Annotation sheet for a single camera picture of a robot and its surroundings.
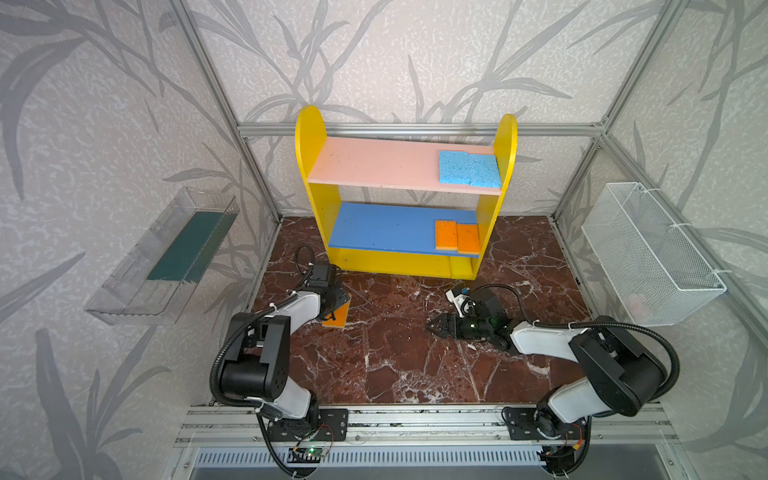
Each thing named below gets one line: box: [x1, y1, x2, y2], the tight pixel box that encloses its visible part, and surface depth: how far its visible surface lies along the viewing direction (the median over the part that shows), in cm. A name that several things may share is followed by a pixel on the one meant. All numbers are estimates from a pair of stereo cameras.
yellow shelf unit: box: [295, 106, 518, 280], surface depth 91 cm
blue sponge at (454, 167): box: [439, 150, 471, 185], surface depth 76 cm
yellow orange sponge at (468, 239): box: [457, 224, 480, 255], surface depth 95 cm
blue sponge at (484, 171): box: [468, 154, 501, 188], surface depth 75 cm
